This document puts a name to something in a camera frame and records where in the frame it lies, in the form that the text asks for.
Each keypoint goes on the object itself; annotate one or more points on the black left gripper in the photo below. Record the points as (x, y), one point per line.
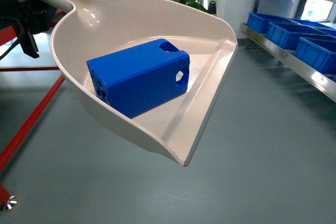
(27, 17)

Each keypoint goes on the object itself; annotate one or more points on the blue bin centre shelf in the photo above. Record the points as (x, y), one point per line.
(286, 35)

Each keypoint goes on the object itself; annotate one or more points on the steel roller shelf rack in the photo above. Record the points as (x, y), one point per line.
(256, 28)

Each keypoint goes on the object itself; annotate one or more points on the beige plastic scoop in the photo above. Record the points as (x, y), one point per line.
(94, 28)

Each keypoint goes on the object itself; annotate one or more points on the red table frame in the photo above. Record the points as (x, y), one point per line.
(44, 135)

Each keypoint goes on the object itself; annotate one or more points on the blue bin right front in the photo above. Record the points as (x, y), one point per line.
(318, 54)

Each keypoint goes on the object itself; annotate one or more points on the blue plastic block part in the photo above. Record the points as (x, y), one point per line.
(139, 78)

